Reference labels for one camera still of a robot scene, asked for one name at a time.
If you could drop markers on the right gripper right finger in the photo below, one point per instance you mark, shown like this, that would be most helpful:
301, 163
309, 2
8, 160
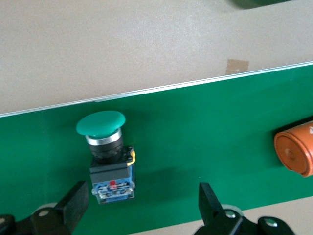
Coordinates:
210, 208

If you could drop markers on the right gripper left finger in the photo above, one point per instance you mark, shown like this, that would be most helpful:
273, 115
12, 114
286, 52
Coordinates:
71, 210

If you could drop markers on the green push button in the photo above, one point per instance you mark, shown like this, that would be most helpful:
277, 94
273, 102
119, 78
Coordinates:
107, 156

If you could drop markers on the brown tape piece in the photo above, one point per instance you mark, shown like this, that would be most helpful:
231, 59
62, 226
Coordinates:
236, 66

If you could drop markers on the green plastic tray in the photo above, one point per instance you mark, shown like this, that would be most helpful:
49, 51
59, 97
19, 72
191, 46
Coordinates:
256, 3

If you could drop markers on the green conveyor belt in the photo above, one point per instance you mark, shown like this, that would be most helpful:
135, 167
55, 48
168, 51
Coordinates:
195, 147

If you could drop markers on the orange printed cylinder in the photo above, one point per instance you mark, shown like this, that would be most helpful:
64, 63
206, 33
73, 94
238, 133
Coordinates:
296, 151

